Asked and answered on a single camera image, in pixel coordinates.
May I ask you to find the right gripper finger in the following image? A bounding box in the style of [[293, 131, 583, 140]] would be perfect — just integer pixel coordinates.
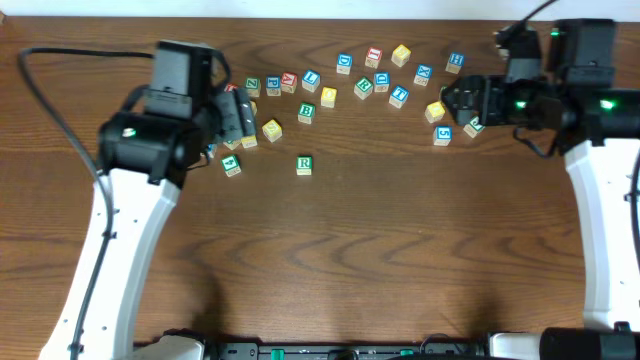
[[445, 103, 473, 125], [440, 77, 462, 100]]

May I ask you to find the green r block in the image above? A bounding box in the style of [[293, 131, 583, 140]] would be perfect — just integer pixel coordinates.
[[296, 156, 313, 176], [354, 76, 374, 100]]

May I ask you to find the yellow O block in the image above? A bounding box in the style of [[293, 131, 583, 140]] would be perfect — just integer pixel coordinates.
[[321, 87, 338, 108]]

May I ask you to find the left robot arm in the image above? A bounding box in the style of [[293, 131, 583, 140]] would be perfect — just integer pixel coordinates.
[[40, 41, 256, 359]]

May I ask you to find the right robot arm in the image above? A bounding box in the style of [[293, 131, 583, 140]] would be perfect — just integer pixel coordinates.
[[441, 18, 639, 359]]

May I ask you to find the green J block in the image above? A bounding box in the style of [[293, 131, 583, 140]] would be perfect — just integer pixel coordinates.
[[463, 116, 484, 138]]

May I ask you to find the yellow block right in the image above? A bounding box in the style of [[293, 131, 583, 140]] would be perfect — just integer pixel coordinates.
[[425, 101, 446, 124]]

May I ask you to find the green tilted letter block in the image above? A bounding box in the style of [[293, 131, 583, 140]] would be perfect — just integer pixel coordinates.
[[224, 140, 241, 150]]

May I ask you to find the red U block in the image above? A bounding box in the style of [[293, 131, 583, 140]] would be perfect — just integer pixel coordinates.
[[224, 83, 238, 92]]

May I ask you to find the yellow block beside green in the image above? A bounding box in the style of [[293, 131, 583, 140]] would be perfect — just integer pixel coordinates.
[[241, 135, 258, 149]]

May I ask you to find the blue 5 block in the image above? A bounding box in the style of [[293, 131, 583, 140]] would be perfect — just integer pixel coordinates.
[[433, 126, 453, 146]]

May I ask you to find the blue H block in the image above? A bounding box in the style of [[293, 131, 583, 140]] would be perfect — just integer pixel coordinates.
[[445, 52, 465, 74]]

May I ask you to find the blue X block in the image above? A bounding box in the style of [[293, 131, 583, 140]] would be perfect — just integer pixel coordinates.
[[413, 64, 433, 87]]

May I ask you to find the blue L block lower left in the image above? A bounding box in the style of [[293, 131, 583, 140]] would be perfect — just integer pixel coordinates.
[[206, 144, 217, 159]]

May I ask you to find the blue l block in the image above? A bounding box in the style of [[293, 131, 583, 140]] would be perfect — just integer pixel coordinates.
[[301, 69, 321, 93], [206, 144, 217, 159]]

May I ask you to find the green Z block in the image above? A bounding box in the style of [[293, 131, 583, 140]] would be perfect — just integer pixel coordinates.
[[244, 76, 261, 98]]

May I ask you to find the yellow S block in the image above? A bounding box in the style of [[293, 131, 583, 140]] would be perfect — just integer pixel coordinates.
[[262, 119, 283, 143]]

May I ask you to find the green 4 block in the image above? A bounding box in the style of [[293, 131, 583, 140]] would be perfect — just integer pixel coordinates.
[[220, 154, 242, 177]]

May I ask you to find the blue P block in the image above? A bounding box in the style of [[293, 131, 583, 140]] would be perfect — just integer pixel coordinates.
[[265, 76, 281, 96]]

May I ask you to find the blue T block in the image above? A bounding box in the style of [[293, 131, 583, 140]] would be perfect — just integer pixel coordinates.
[[389, 85, 410, 109]]

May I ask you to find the yellow block top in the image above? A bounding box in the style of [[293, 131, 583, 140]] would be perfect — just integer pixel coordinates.
[[391, 44, 412, 67]]

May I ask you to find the red A block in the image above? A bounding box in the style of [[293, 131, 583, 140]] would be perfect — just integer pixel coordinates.
[[280, 72, 298, 94]]

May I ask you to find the blue D block middle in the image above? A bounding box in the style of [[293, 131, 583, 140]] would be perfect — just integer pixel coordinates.
[[374, 72, 390, 93]]

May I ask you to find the blue d block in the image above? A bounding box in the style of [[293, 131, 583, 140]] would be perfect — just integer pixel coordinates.
[[374, 72, 390, 93], [336, 53, 353, 75]]

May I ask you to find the green B block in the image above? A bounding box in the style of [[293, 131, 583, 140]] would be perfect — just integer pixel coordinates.
[[297, 102, 316, 124]]

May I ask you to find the red I block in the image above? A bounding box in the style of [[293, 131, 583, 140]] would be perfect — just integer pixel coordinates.
[[365, 47, 383, 69]]

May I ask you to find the blue D block top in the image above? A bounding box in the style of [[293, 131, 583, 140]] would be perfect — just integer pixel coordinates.
[[336, 53, 353, 75]]

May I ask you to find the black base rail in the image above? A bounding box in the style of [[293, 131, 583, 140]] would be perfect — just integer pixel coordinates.
[[134, 340, 491, 360]]

